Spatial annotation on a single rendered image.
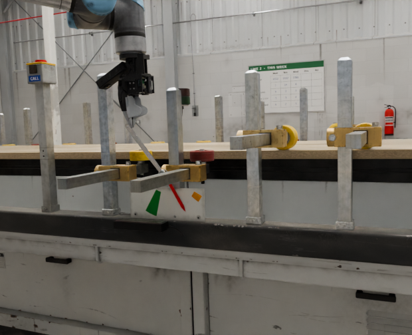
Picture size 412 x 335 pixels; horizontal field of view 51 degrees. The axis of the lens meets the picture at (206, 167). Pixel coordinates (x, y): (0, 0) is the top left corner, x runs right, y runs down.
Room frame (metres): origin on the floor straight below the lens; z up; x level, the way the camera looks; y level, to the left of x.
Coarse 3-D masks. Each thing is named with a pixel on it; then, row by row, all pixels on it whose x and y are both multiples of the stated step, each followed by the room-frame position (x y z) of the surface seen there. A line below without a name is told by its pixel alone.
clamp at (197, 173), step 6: (162, 168) 1.34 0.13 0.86; (168, 168) 1.33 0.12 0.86; (174, 168) 1.32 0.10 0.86; (180, 168) 1.31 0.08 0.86; (186, 168) 1.30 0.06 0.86; (192, 168) 1.30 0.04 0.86; (198, 168) 1.29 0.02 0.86; (204, 168) 1.32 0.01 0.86; (192, 174) 1.30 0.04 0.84; (198, 174) 1.29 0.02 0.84; (204, 174) 1.32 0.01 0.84; (186, 180) 1.31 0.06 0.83; (192, 180) 1.30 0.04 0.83; (198, 180) 1.29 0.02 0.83; (204, 180) 1.32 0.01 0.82
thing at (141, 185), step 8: (208, 168) 1.43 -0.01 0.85; (152, 176) 1.12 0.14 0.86; (160, 176) 1.13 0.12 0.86; (168, 176) 1.18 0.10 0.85; (176, 176) 1.22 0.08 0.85; (184, 176) 1.27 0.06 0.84; (136, 184) 1.05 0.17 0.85; (144, 184) 1.06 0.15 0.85; (152, 184) 1.09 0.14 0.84; (160, 184) 1.13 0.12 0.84; (168, 184) 1.17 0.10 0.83; (136, 192) 1.05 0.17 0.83
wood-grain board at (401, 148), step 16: (80, 144) 2.59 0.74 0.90; (96, 144) 2.50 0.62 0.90; (128, 144) 2.34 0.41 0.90; (144, 144) 2.27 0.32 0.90; (160, 144) 2.20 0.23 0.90; (192, 144) 2.08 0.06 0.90; (208, 144) 2.02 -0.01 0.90; (224, 144) 1.96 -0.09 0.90; (304, 144) 1.73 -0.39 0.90; (320, 144) 1.69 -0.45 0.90; (384, 144) 1.54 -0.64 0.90; (400, 144) 1.51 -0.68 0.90
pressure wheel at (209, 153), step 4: (192, 152) 1.40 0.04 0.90; (196, 152) 1.39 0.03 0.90; (200, 152) 1.39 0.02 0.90; (204, 152) 1.39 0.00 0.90; (208, 152) 1.40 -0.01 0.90; (212, 152) 1.41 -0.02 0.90; (192, 156) 1.41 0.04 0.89; (196, 156) 1.39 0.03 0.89; (200, 156) 1.39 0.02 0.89; (204, 156) 1.39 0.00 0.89; (208, 156) 1.40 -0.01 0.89; (212, 156) 1.41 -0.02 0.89; (192, 160) 1.41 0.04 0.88; (196, 160) 1.39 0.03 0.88; (200, 160) 1.39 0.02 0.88; (204, 160) 1.39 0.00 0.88; (208, 160) 1.40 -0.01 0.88; (212, 160) 1.41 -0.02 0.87
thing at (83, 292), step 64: (0, 192) 1.91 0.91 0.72; (64, 192) 1.77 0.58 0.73; (128, 192) 1.65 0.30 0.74; (320, 192) 1.37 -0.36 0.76; (384, 192) 1.30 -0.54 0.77; (0, 320) 1.93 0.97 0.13; (64, 320) 1.82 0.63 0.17; (128, 320) 1.70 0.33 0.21; (192, 320) 1.56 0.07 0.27; (256, 320) 1.49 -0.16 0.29; (320, 320) 1.41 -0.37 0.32; (384, 320) 1.32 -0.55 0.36
